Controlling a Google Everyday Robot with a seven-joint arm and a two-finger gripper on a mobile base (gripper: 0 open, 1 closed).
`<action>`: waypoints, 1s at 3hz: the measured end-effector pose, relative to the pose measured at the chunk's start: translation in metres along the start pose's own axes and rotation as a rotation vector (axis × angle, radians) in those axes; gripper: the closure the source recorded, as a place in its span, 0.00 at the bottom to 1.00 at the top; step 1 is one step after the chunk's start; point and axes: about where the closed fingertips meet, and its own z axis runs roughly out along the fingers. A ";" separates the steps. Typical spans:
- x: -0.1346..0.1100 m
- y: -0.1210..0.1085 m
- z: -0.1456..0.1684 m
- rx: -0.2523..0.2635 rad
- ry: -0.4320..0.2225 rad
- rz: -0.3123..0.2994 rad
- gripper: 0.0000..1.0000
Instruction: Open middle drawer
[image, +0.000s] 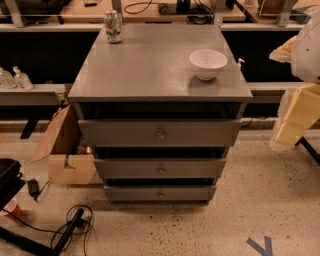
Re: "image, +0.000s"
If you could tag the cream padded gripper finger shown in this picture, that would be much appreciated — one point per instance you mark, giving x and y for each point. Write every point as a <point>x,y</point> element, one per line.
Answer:
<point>298,111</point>

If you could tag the grey drawer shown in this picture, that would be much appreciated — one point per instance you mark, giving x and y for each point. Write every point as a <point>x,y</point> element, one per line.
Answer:
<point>184,193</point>
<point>159,168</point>
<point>105,133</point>

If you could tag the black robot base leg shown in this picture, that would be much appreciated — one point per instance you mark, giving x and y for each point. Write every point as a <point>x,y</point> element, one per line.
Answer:
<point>315,155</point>

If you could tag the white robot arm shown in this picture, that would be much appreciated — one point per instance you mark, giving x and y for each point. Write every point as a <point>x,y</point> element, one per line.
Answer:
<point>302,52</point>

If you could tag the grey wooden drawer cabinet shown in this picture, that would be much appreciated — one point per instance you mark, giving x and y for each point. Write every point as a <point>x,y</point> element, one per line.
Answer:
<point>148,77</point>

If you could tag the grey bottom drawer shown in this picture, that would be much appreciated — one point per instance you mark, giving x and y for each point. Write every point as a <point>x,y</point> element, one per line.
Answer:
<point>184,193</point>

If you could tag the grey top drawer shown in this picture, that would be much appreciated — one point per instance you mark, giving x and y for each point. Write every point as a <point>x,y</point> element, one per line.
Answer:
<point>105,133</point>

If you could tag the open cardboard box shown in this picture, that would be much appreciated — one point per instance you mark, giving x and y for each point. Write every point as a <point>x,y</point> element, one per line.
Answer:
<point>67,163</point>

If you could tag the white pump bottle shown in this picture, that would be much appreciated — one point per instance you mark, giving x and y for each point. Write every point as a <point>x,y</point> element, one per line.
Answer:
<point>241,63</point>

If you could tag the white ceramic bowl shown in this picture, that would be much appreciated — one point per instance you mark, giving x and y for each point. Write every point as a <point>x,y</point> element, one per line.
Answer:
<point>207,64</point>

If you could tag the black power adapter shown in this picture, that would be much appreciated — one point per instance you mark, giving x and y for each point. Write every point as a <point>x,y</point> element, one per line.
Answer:
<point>33,188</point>

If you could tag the clear sanitizer bottle right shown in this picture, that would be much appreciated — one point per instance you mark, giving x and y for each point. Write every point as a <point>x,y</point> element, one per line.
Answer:
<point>22,80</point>

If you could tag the clear sanitizer bottle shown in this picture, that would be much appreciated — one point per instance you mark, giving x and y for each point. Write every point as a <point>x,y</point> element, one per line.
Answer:
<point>6,79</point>
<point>22,80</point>

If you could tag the clear sanitizer bottle left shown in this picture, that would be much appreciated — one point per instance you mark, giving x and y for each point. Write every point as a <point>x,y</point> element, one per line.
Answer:
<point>6,79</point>

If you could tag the black bin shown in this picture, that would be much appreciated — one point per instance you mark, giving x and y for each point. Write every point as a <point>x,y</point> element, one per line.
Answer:
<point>10,180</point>

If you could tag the red plastic cup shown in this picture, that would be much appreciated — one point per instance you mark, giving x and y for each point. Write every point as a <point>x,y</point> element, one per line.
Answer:
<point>12,210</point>

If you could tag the black stand base bar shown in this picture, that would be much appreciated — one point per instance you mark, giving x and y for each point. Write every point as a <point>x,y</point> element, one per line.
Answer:
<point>36,248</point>

